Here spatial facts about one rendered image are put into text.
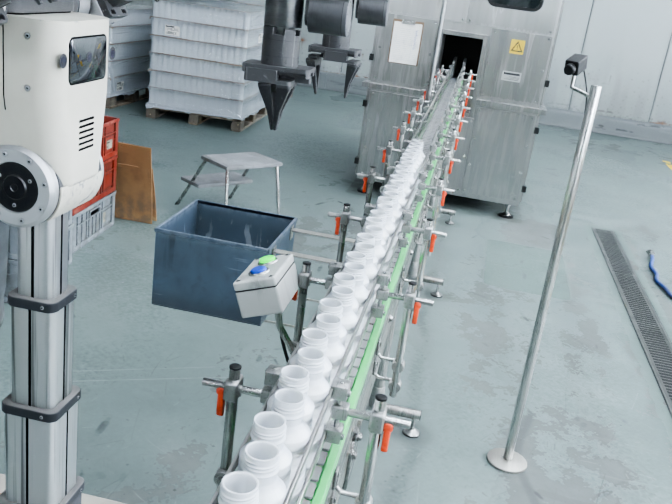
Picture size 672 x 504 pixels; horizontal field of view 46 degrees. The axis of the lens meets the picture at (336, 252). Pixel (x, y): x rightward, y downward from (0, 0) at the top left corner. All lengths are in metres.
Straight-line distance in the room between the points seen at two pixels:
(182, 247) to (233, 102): 6.02
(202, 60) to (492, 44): 3.20
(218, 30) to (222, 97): 0.65
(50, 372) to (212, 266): 0.55
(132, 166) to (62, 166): 3.42
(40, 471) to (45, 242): 0.52
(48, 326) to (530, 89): 4.88
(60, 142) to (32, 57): 0.16
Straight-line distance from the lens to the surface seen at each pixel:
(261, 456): 0.86
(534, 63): 6.11
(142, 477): 2.77
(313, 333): 1.11
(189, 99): 8.21
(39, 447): 1.86
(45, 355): 1.75
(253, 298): 1.41
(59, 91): 1.51
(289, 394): 0.96
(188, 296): 2.15
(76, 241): 4.59
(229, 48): 8.03
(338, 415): 1.09
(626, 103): 11.84
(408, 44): 6.11
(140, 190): 5.03
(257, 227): 2.35
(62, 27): 1.49
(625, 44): 11.75
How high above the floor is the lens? 1.64
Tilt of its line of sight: 19 degrees down
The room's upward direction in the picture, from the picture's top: 8 degrees clockwise
